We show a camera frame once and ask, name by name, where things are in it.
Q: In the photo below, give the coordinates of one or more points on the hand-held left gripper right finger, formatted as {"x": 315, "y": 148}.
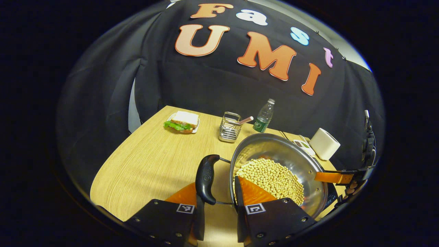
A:
{"x": 240, "y": 219}

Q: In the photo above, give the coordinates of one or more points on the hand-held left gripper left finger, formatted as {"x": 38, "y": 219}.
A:
{"x": 199, "y": 223}

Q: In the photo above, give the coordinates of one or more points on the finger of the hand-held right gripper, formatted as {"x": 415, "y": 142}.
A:
{"x": 331, "y": 177}

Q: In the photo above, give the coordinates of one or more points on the black induction cooktop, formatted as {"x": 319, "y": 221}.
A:
{"x": 332, "y": 199}

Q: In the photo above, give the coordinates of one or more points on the white toaster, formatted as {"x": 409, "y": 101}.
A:
{"x": 324, "y": 144}

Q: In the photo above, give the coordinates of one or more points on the white divided dish of beans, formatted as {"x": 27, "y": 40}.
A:
{"x": 308, "y": 150}

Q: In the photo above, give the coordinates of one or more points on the heap of soybeans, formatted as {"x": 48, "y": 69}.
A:
{"x": 274, "y": 175}

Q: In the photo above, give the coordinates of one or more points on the clear plastic water bottle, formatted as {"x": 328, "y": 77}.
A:
{"x": 264, "y": 118}

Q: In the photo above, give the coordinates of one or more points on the pink and white stick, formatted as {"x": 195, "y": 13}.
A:
{"x": 246, "y": 120}

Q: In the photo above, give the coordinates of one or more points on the sandwich with lettuce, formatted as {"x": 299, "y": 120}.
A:
{"x": 185, "y": 118}

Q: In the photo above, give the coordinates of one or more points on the black backdrop cloth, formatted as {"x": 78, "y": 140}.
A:
{"x": 212, "y": 85}

